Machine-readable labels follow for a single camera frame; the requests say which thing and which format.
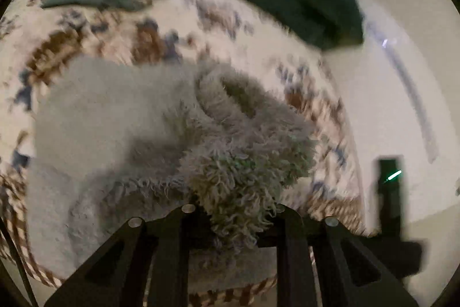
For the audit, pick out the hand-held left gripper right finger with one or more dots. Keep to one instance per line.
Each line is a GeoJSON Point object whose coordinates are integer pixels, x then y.
{"type": "Point", "coordinates": [291, 238]}

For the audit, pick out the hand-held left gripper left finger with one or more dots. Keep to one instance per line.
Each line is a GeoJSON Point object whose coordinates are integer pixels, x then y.
{"type": "Point", "coordinates": [181, 231]}

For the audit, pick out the gray fleece pants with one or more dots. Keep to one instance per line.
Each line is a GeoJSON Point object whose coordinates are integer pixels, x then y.
{"type": "Point", "coordinates": [125, 120]}

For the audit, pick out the white headboard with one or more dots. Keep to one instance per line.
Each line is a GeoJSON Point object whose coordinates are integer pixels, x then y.
{"type": "Point", "coordinates": [377, 94]}

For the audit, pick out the floral blanket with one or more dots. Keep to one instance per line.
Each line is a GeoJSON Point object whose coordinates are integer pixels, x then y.
{"type": "Point", "coordinates": [251, 41]}

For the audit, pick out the dark green pillow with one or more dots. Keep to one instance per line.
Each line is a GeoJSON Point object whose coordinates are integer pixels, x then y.
{"type": "Point", "coordinates": [330, 1]}

